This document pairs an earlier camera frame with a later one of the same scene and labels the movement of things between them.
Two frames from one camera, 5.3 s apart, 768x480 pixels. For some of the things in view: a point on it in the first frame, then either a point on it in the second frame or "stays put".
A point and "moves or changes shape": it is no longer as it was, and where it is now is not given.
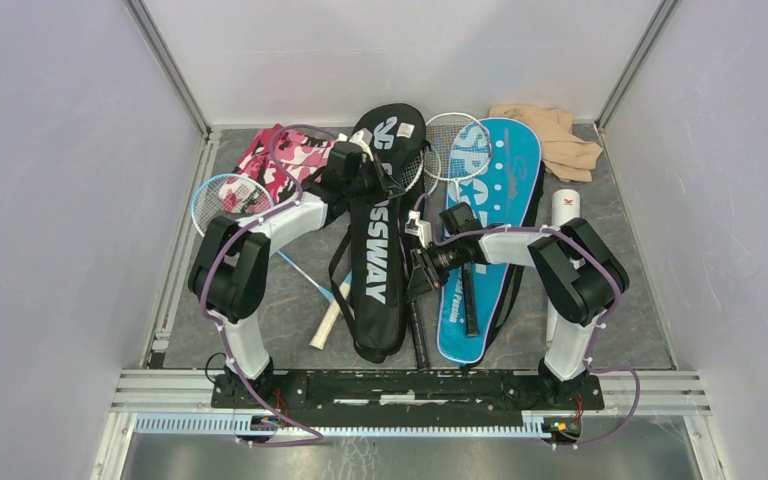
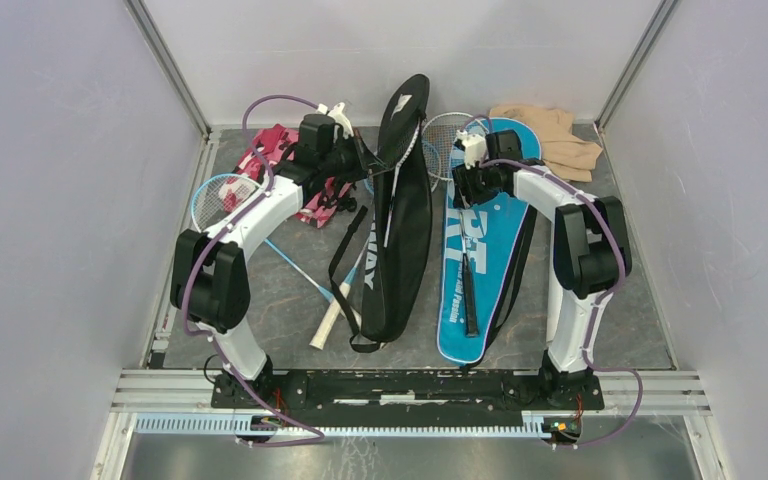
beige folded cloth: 564,155 stays put
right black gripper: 423,280 → 465,193
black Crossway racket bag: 378,243 moves or changes shape
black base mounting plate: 406,391 stays put
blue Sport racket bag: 495,178 stays put
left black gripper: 385,188 → 360,170
